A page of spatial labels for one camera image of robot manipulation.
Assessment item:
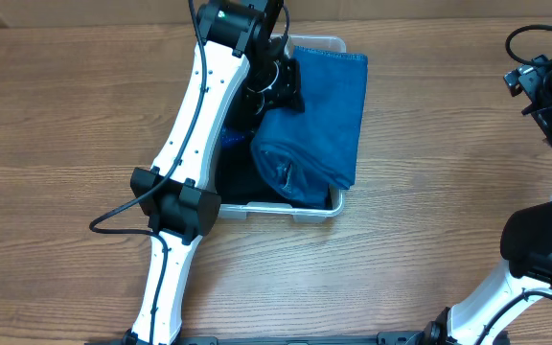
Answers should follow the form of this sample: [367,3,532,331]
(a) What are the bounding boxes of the blue sequin garment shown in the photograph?
[220,126,255,150]

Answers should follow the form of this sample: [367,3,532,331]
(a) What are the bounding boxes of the blue denim jeans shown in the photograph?
[250,47,368,209]

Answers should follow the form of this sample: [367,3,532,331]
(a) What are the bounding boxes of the black garment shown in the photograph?
[216,144,282,205]

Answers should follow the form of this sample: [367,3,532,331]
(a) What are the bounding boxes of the clear plastic storage bin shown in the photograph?
[218,34,347,223]

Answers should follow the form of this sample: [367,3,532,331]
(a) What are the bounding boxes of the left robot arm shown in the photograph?
[123,1,305,344]

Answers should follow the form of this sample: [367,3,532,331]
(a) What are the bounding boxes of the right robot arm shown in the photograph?
[406,24,552,344]

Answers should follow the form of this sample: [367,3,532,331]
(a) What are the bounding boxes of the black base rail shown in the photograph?
[83,329,511,345]

